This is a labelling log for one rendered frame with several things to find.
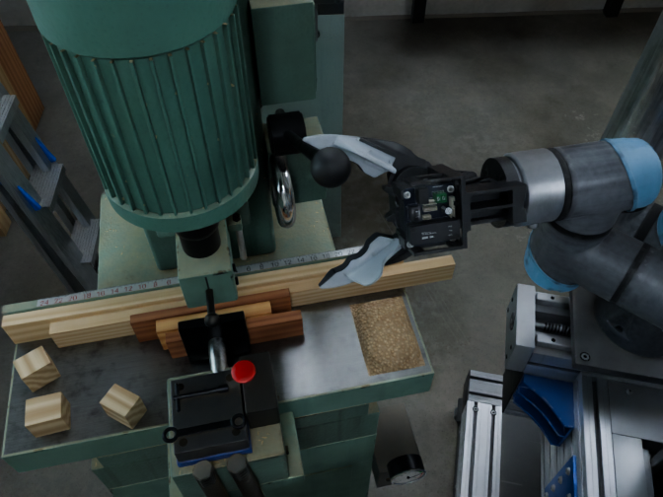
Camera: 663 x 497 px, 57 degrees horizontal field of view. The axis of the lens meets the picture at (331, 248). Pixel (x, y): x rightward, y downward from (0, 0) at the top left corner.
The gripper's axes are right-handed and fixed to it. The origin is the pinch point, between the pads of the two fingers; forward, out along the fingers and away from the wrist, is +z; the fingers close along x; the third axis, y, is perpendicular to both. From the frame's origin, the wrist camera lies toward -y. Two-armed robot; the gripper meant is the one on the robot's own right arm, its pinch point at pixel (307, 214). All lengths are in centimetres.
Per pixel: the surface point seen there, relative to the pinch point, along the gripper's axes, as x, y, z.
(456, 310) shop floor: 72, -118, -58
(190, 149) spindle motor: -7.7, -0.8, 10.2
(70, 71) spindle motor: -15.9, 1.5, 18.8
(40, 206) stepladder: 17, -109, 58
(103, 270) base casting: 19, -53, 33
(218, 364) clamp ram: 23.4, -16.7, 12.5
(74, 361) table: 24.3, -27.2, 33.7
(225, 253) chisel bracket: 8.9, -19.3, 9.3
